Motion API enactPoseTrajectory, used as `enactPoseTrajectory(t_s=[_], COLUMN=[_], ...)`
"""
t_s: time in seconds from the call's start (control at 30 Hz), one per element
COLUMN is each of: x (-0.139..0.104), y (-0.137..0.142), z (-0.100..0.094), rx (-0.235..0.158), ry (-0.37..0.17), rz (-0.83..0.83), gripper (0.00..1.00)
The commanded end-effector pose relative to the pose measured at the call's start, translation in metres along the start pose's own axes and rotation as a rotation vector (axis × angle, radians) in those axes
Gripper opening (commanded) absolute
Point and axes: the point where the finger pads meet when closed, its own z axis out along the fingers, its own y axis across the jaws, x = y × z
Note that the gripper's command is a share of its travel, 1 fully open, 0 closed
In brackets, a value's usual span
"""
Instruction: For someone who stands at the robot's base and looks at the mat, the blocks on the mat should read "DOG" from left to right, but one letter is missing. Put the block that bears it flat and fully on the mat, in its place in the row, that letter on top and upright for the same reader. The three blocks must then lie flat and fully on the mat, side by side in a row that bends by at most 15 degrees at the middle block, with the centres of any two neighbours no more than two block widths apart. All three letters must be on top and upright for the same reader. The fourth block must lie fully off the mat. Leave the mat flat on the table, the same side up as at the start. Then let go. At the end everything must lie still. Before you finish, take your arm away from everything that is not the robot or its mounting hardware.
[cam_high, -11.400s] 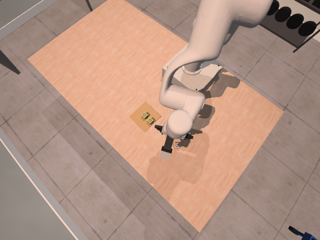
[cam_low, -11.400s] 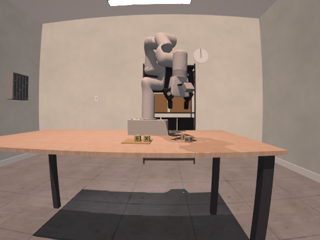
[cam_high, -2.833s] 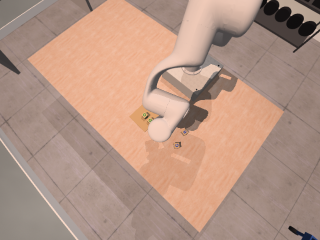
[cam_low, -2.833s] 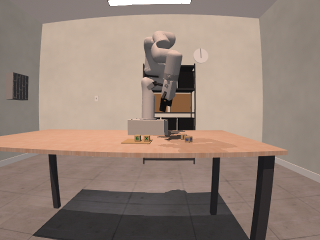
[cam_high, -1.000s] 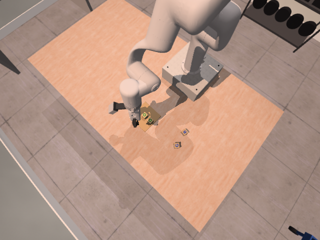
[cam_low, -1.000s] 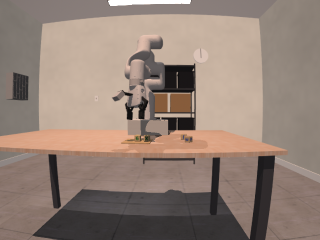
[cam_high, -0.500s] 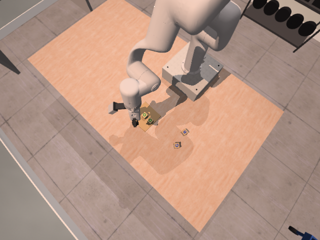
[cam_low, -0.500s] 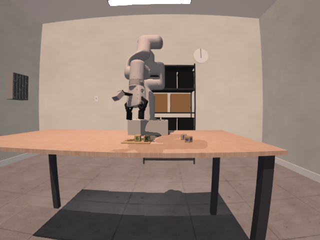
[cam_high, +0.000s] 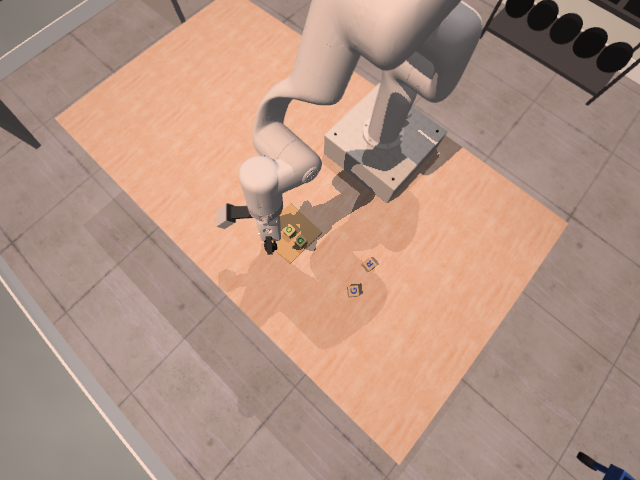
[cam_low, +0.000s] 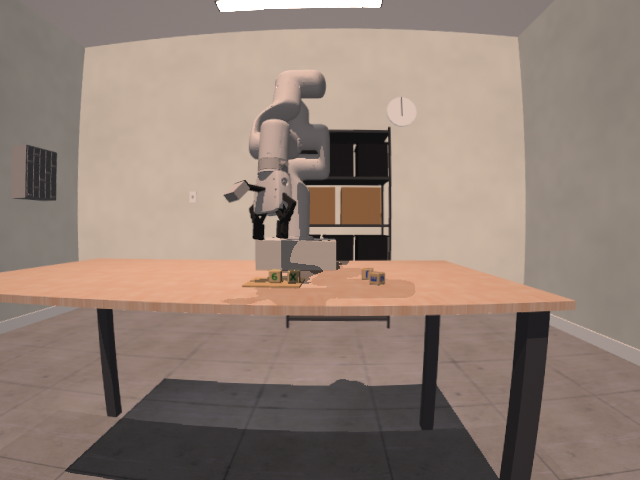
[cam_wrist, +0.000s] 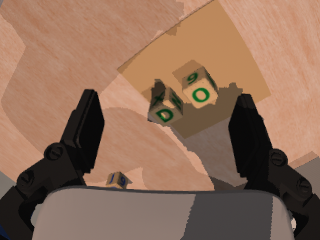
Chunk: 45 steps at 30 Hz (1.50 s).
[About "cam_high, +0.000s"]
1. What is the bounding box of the tan mat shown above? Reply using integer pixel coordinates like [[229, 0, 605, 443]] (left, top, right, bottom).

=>
[[276, 203, 322, 264]]

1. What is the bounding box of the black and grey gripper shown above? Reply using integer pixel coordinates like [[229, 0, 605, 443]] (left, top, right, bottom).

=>
[[250, 211, 282, 255]]

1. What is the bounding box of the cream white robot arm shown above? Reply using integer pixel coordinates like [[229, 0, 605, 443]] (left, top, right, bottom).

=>
[[216, 0, 483, 229]]

